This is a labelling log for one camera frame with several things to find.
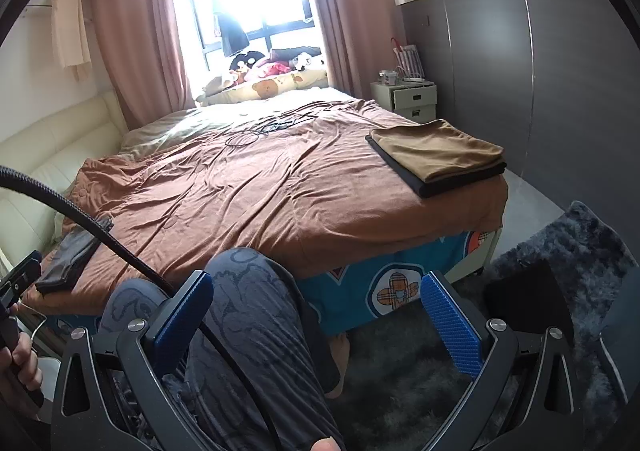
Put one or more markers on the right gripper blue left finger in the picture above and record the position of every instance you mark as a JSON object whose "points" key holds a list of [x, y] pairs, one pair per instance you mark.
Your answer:
{"points": [[175, 322]]}

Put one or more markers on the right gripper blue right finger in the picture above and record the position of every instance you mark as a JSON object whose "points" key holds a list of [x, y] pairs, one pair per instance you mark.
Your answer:
{"points": [[458, 323]]}

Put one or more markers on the brown printed t-shirt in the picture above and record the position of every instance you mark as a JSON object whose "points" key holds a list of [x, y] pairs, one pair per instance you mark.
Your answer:
{"points": [[436, 148]]}

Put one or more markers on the hanging dark clothes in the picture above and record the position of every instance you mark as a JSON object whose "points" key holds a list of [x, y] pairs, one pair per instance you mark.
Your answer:
{"points": [[233, 38]]}

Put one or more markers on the person's left hand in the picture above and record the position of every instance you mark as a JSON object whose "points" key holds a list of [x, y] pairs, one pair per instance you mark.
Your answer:
{"points": [[20, 373]]}

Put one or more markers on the folded grey garment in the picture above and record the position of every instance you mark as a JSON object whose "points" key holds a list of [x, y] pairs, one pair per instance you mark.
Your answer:
{"points": [[69, 261]]}

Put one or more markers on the dark shaggy rug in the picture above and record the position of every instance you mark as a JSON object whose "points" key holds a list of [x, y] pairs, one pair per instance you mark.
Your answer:
{"points": [[553, 377]]}

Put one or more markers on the person's patterned grey trousers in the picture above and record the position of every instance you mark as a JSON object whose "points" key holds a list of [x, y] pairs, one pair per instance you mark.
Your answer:
{"points": [[263, 321]]}

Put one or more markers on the blue cartoon bed sheet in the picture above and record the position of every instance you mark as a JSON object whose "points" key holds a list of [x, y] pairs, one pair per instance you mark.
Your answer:
{"points": [[346, 288]]}

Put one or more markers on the cream padded headboard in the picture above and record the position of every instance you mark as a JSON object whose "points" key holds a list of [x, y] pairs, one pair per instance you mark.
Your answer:
{"points": [[52, 151]]}

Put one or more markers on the folded black garment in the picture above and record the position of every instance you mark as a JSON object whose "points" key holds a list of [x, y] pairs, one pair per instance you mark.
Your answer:
{"points": [[433, 186]]}

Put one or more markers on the reddish brown bed blanket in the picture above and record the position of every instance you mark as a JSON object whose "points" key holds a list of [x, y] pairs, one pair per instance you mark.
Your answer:
{"points": [[314, 196]]}

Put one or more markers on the white bedside drawer cabinet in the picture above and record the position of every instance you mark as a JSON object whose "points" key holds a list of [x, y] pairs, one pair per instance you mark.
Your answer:
{"points": [[414, 101]]}

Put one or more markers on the bear print pillow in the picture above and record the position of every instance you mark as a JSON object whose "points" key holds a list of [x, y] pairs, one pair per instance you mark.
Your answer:
{"points": [[268, 87]]}

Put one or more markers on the plush toys on sill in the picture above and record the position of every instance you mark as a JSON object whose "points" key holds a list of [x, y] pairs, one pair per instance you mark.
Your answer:
{"points": [[253, 66]]}

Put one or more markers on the grey wardrobe panels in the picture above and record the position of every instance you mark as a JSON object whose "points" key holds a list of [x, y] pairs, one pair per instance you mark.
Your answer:
{"points": [[553, 82]]}

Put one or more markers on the left pink curtain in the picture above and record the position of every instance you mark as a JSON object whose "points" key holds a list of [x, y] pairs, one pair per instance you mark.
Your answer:
{"points": [[139, 44]]}

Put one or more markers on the pink curtain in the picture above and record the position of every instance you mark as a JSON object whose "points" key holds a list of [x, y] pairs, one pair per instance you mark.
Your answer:
{"points": [[358, 35], [139, 44]]}

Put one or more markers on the right pink curtain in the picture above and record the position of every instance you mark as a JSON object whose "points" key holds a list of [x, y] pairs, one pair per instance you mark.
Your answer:
{"points": [[358, 35]]}

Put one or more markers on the beige cloth on wall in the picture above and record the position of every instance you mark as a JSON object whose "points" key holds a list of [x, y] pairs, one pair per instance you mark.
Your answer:
{"points": [[69, 38]]}

